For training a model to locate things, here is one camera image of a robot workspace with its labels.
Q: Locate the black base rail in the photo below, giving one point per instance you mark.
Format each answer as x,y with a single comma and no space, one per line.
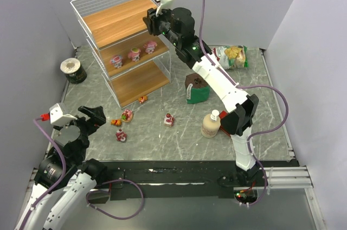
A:
164,179

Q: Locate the orange bear red shirt toy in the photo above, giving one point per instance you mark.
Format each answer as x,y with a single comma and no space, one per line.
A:
142,99

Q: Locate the pink bear strawberry donut toy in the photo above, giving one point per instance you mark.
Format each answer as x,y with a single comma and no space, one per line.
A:
127,116

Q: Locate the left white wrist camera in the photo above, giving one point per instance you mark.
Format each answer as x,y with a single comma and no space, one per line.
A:
58,115

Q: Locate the strawberry cake slice toy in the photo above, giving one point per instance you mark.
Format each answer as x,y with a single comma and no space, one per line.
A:
169,120

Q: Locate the green chips bag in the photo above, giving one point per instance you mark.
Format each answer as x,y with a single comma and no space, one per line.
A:
231,57

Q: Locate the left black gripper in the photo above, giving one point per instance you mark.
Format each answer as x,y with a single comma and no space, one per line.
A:
87,119

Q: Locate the cream plastic cup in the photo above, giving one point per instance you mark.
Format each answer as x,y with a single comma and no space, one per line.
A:
211,124

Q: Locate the dark can white lid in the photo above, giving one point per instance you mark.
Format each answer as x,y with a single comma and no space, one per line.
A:
73,70

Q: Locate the white wire wooden shelf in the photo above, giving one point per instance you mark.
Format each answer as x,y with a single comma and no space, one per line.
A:
113,27

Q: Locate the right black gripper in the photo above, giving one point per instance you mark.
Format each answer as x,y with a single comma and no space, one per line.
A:
153,22

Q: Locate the pink pig purple bow toy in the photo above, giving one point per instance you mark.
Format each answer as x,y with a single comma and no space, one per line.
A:
150,47

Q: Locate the pink bear green hat toy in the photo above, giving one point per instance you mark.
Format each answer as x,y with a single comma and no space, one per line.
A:
134,54

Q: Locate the pink bear cake toy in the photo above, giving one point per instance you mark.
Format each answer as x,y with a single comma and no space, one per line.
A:
121,135

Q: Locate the green wrapped brown roll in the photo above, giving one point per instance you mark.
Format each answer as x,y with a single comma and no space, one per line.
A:
197,89

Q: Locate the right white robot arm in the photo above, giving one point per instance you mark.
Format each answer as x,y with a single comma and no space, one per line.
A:
240,106

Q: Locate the pink blue bear toy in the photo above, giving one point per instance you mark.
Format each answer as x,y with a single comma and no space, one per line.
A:
116,61

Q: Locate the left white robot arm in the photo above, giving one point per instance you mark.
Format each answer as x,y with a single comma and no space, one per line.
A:
64,177

